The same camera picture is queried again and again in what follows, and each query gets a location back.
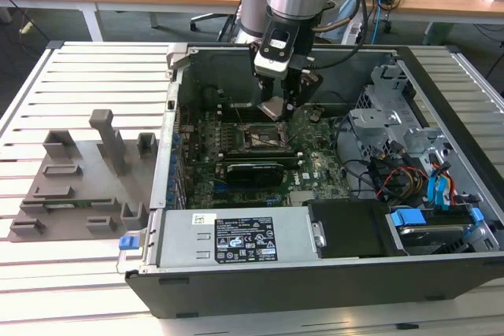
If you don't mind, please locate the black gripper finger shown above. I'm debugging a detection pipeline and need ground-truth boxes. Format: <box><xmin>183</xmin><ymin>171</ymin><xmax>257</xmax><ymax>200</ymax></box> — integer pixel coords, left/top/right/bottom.
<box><xmin>258</xmin><ymin>72</ymin><xmax>276</xmax><ymax>102</ymax></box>
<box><xmin>281</xmin><ymin>68</ymin><xmax>324</xmax><ymax>116</ymax></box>

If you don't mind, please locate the silver CPU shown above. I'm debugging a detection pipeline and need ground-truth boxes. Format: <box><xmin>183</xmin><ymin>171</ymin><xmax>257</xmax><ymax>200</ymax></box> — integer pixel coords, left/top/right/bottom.
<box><xmin>255</xmin><ymin>96</ymin><xmax>291</xmax><ymax>122</ymax></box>

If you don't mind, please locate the metal socket cover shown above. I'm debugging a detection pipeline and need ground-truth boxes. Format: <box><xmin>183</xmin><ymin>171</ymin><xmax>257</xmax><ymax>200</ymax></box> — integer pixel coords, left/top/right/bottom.
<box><xmin>285</xmin><ymin>109</ymin><xmax>307</xmax><ymax>144</ymax></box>

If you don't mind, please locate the CPU socket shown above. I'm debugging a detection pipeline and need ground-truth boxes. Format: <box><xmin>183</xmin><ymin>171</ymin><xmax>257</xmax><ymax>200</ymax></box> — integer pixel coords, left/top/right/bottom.
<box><xmin>242</xmin><ymin>121</ymin><xmax>288</xmax><ymax>153</ymax></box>

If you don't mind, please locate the black RAM slot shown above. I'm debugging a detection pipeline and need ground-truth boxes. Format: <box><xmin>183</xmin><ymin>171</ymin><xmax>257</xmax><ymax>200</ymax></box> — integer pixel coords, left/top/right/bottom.
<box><xmin>216</xmin><ymin>102</ymin><xmax>259</xmax><ymax>113</ymax></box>
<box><xmin>220</xmin><ymin>154</ymin><xmax>305</xmax><ymax>168</ymax></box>
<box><xmin>218</xmin><ymin>111</ymin><xmax>265</xmax><ymax>124</ymax></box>
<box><xmin>218</xmin><ymin>148</ymin><xmax>302</xmax><ymax>159</ymax></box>

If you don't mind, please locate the white power strip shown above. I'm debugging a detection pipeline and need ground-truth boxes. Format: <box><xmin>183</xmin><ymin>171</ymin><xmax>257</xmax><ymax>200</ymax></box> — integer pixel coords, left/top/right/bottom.
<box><xmin>343</xmin><ymin>20</ymin><xmax>364</xmax><ymax>46</ymax></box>

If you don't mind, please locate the green motherboard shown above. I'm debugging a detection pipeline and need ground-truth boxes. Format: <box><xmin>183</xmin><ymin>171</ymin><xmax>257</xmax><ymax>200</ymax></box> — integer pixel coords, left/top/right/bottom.
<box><xmin>175</xmin><ymin>105</ymin><xmax>354</xmax><ymax>209</ymax></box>

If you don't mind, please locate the silver metal disk bay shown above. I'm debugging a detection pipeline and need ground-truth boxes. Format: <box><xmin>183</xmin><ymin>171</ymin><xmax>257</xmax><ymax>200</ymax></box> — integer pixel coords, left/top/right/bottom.
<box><xmin>348</xmin><ymin>60</ymin><xmax>454</xmax><ymax>164</ymax></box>

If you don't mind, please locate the black graphics card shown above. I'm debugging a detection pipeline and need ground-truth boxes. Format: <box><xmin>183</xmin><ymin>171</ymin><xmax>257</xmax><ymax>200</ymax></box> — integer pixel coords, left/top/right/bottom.
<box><xmin>224</xmin><ymin>161</ymin><xmax>284</xmax><ymax>187</ymax></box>

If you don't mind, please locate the black office chair base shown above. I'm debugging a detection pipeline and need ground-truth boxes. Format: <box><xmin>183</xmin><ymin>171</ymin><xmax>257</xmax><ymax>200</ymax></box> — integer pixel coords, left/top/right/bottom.
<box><xmin>190</xmin><ymin>13</ymin><xmax>237</xmax><ymax>42</ymax></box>

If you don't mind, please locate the silver chipset heatsink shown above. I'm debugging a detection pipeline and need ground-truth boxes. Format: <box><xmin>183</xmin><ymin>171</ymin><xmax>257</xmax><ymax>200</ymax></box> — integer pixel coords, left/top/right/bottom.
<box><xmin>289</xmin><ymin>190</ymin><xmax>314</xmax><ymax>207</ymax></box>

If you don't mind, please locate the black expansion slot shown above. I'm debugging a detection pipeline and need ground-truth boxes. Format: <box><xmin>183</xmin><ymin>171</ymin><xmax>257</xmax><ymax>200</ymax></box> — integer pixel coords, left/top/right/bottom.
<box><xmin>212</xmin><ymin>190</ymin><xmax>291</xmax><ymax>205</ymax></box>

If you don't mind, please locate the grey power supply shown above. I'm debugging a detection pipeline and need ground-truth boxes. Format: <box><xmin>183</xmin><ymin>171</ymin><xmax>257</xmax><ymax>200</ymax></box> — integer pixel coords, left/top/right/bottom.
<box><xmin>143</xmin><ymin>208</ymin><xmax>328</xmax><ymax>274</ymax></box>

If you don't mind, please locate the hard disk in blue carrier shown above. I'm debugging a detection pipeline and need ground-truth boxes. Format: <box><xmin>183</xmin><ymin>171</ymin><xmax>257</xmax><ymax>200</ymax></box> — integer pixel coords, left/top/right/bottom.
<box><xmin>385</xmin><ymin>208</ymin><xmax>485</xmax><ymax>257</ymax></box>

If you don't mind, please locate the grey parts rack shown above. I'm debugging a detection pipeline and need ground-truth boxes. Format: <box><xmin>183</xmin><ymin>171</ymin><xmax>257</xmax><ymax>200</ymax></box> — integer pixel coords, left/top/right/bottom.
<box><xmin>6</xmin><ymin>109</ymin><xmax>161</xmax><ymax>243</ymax></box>

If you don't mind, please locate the black open PC case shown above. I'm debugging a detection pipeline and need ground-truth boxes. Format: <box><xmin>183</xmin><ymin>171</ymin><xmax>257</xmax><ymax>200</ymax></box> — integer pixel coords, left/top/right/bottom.
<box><xmin>117</xmin><ymin>42</ymin><xmax>504</xmax><ymax>319</ymax></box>

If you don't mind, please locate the blue case latch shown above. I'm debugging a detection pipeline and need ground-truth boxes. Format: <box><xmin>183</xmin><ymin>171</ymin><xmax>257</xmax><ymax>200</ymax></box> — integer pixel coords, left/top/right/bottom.
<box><xmin>117</xmin><ymin>235</ymin><xmax>141</xmax><ymax>253</ymax></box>

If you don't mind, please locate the green RAM stick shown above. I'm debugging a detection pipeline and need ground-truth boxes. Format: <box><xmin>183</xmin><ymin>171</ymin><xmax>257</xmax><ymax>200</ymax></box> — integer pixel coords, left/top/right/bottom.
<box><xmin>43</xmin><ymin>198</ymin><xmax>113</xmax><ymax>209</ymax></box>

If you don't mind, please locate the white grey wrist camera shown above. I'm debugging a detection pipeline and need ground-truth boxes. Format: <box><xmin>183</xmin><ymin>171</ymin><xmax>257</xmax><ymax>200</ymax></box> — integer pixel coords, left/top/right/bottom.
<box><xmin>253</xmin><ymin>27</ymin><xmax>297</xmax><ymax>78</ymax></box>

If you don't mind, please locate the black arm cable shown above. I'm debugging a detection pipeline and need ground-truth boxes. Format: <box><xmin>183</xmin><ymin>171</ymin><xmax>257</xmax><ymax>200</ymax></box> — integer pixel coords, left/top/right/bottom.
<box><xmin>310</xmin><ymin>0</ymin><xmax>375</xmax><ymax>70</ymax></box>

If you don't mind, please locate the blue hanging cable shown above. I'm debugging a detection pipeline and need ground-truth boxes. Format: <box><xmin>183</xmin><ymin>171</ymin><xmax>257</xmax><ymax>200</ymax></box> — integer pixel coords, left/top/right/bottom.
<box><xmin>369</xmin><ymin>0</ymin><xmax>385</xmax><ymax>45</ymax></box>

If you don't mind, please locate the red yellow black wire bundle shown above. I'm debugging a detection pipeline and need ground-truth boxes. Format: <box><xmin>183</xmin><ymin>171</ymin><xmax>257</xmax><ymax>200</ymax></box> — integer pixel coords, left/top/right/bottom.
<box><xmin>369</xmin><ymin>146</ymin><xmax>430</xmax><ymax>201</ymax></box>

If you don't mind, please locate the blue flat data wire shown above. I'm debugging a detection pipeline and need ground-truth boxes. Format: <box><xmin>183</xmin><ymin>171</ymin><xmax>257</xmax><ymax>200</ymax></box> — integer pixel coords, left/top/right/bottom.
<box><xmin>427</xmin><ymin>172</ymin><xmax>454</xmax><ymax>211</ymax></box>

